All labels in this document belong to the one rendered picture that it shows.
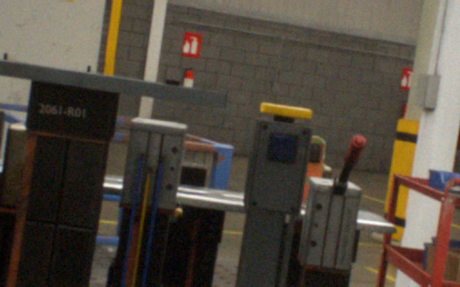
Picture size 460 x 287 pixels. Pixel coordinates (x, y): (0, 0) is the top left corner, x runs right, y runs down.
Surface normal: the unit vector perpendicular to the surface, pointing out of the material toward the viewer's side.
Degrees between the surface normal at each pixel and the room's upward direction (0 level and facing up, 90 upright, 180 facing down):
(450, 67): 90
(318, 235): 90
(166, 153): 90
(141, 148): 90
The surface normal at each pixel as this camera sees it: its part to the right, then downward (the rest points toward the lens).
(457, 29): 0.36, 0.10
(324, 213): 0.03, 0.06
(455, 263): -0.96, -0.13
